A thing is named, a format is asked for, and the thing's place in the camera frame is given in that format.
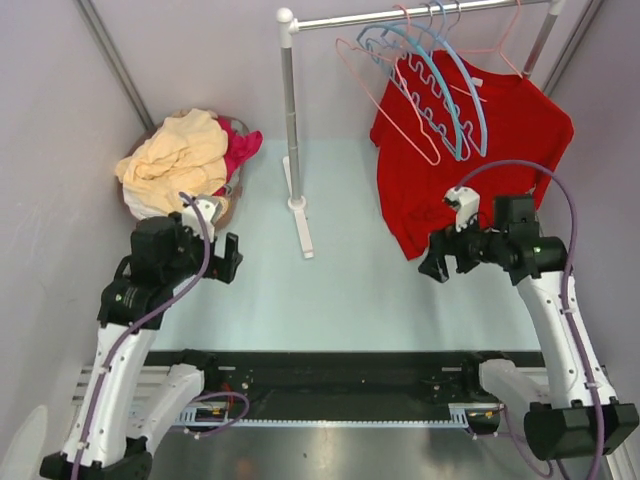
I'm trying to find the dark blue wavy hanger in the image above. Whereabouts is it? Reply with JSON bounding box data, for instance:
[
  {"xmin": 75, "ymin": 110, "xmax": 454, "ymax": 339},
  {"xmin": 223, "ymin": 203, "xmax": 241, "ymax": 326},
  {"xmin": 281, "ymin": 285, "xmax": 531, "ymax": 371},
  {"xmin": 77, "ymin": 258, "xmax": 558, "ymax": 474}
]
[{"xmin": 364, "ymin": 0, "xmax": 474, "ymax": 156}]

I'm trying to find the teal plastic hanger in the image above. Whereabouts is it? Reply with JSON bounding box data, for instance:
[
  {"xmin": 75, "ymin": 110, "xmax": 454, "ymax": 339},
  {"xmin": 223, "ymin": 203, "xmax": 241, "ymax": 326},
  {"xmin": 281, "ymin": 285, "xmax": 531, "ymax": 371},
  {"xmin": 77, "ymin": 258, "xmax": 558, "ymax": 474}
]
[{"xmin": 357, "ymin": 21, "xmax": 472, "ymax": 162}]

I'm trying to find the pink wire hanger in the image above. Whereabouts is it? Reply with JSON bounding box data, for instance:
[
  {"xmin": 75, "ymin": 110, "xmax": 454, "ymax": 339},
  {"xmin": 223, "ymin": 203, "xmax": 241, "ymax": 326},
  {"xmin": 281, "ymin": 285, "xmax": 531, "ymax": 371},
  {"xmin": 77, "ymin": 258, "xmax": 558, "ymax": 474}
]
[
  {"xmin": 461, "ymin": 0, "xmax": 525, "ymax": 79},
  {"xmin": 335, "ymin": 3, "xmax": 442, "ymax": 167}
]

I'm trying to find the white slotted cable duct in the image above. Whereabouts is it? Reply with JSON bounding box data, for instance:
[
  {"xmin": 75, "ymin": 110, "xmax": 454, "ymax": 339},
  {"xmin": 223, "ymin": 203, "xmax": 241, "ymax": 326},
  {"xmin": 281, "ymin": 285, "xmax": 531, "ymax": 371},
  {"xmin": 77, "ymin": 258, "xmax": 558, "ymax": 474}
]
[{"xmin": 172, "ymin": 403, "xmax": 501, "ymax": 435}]

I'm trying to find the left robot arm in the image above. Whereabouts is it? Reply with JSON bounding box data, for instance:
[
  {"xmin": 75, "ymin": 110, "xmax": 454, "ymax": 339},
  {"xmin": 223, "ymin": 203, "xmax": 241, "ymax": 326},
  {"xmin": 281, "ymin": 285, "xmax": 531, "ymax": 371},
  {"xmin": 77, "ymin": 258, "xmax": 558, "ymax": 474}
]
[{"xmin": 39, "ymin": 208, "xmax": 243, "ymax": 479}]

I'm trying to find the silver white clothes rack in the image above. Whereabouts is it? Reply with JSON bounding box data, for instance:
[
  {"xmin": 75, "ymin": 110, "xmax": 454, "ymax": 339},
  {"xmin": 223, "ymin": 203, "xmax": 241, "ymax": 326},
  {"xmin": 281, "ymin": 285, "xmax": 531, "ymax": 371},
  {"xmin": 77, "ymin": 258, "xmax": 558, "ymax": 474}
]
[{"xmin": 275, "ymin": 0, "xmax": 564, "ymax": 260}]

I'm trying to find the magenta pink garment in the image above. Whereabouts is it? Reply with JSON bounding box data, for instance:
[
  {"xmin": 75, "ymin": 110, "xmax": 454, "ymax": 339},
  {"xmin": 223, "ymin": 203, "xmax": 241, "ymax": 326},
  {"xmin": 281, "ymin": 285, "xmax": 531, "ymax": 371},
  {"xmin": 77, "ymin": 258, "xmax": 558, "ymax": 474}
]
[{"xmin": 215, "ymin": 121, "xmax": 264, "ymax": 196}]

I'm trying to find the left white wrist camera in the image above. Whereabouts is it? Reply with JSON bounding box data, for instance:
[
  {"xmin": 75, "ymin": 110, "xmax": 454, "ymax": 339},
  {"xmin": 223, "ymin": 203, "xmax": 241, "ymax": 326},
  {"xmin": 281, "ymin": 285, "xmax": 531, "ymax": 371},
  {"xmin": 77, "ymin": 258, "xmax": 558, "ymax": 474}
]
[{"xmin": 180, "ymin": 195, "xmax": 226, "ymax": 241}]

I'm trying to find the light blue plastic hanger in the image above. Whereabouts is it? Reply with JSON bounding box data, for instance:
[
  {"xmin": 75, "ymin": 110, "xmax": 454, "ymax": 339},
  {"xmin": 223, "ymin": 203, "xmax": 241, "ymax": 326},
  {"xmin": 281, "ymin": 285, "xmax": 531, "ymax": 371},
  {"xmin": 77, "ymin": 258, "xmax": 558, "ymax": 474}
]
[{"xmin": 380, "ymin": 15, "xmax": 488, "ymax": 162}]

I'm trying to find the brown laundry basket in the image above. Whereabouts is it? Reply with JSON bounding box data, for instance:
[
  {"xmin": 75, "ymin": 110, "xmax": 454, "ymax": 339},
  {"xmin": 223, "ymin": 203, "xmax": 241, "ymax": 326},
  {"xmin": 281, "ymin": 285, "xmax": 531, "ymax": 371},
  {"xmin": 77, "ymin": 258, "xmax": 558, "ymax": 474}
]
[{"xmin": 126, "ymin": 110, "xmax": 249, "ymax": 231}]

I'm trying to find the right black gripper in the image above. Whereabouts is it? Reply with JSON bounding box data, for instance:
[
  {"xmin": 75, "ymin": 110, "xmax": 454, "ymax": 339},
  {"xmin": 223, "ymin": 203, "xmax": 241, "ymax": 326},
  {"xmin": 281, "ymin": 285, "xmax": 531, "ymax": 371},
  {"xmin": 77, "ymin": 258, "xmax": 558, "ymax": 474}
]
[{"xmin": 419, "ymin": 208, "xmax": 508, "ymax": 282}]

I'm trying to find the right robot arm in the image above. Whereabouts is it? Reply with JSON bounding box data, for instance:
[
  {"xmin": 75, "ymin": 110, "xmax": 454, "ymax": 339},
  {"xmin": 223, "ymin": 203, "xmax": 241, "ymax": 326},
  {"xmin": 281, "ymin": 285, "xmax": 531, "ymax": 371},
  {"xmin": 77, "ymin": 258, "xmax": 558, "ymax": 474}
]
[{"xmin": 419, "ymin": 187, "xmax": 639, "ymax": 461}]

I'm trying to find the red t shirt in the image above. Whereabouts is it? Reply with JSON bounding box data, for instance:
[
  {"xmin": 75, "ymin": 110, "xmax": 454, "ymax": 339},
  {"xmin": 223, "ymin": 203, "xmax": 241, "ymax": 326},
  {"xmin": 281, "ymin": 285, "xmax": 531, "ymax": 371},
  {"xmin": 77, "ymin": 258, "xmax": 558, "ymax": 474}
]
[{"xmin": 370, "ymin": 59, "xmax": 574, "ymax": 260}]

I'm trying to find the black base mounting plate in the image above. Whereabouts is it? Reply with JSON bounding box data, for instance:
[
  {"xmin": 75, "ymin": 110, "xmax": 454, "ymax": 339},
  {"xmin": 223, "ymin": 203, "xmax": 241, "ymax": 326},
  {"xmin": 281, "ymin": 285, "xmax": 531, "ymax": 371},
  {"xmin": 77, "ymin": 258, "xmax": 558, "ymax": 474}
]
[{"xmin": 144, "ymin": 349, "xmax": 546, "ymax": 422}]

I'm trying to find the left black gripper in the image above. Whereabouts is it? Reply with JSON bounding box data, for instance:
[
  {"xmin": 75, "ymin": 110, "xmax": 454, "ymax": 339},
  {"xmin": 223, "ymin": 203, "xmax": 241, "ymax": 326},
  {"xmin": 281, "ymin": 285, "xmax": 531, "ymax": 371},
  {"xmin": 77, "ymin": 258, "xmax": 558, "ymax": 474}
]
[{"xmin": 163, "ymin": 211, "xmax": 241, "ymax": 285}]

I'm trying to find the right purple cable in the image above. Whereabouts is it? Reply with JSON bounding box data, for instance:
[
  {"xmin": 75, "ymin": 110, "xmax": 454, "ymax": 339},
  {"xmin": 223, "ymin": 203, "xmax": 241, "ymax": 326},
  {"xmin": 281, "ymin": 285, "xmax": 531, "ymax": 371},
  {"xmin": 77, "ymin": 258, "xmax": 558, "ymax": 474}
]
[{"xmin": 452, "ymin": 159, "xmax": 604, "ymax": 480}]

